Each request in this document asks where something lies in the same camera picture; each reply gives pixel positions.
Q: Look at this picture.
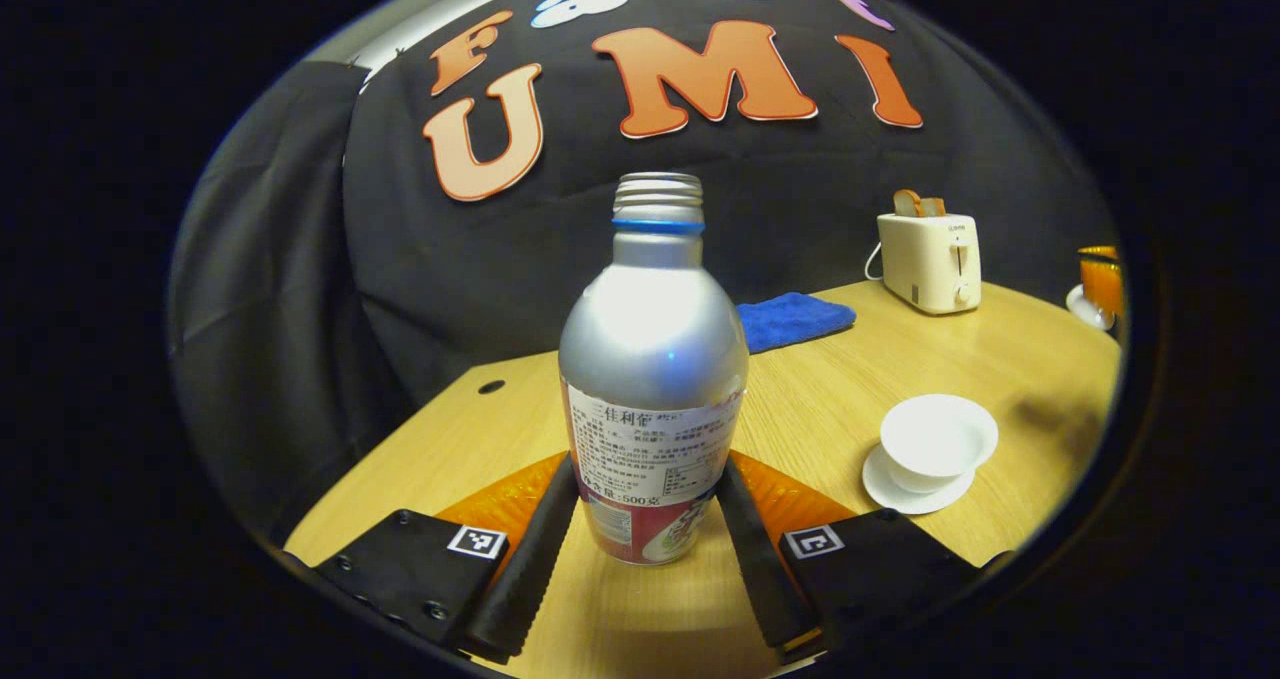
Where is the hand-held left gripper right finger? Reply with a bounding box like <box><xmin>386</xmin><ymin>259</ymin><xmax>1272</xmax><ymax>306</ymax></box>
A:
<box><xmin>715</xmin><ymin>451</ymin><xmax>1011</xmax><ymax>660</ymax></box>

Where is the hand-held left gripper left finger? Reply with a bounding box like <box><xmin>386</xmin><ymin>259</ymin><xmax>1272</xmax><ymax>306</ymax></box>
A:
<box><xmin>315</xmin><ymin>451</ymin><xmax>581</xmax><ymax>660</ymax></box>

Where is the white teacup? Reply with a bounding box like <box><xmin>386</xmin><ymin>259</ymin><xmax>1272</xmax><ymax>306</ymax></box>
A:
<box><xmin>880</xmin><ymin>394</ymin><xmax>999</xmax><ymax>494</ymax></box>

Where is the silver water bottle red label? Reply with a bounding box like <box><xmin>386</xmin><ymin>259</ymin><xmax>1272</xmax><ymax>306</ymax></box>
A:
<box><xmin>558</xmin><ymin>172</ymin><xmax>750</xmax><ymax>566</ymax></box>

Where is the white saucer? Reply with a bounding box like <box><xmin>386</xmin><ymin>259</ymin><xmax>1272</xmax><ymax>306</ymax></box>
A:
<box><xmin>862</xmin><ymin>443</ymin><xmax>977</xmax><ymax>516</ymax></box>

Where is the cream toaster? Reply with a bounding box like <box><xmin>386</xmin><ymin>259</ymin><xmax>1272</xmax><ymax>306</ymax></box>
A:
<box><xmin>877</xmin><ymin>212</ymin><xmax>982</xmax><ymax>316</ymax></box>

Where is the blue towel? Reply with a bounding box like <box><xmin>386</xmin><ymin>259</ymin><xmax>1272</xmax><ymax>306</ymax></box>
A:
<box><xmin>737</xmin><ymin>292</ymin><xmax>857</xmax><ymax>354</ymax></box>

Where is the black backdrop cloth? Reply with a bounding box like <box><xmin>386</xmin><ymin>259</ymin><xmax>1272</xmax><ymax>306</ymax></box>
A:
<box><xmin>168</xmin><ymin>0</ymin><xmax>1121</xmax><ymax>550</ymax></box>

